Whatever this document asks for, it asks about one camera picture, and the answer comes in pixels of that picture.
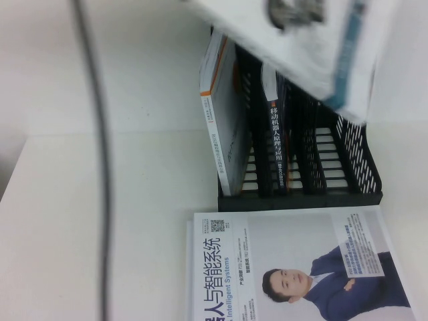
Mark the white book with orange circle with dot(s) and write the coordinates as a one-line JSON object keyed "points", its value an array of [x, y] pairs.
{"points": [[227, 133]]}

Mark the white teal car suspension book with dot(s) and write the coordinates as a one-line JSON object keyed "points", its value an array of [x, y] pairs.
{"points": [[284, 40]]}

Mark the black perforated plastic book stand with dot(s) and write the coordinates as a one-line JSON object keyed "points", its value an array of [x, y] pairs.
{"points": [[301, 200]]}

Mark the dark blue robotics book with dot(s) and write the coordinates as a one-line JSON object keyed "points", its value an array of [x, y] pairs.
{"points": [[277, 140]]}

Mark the magazine with man in suit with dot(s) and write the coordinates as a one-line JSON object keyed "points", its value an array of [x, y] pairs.
{"points": [[284, 240]]}

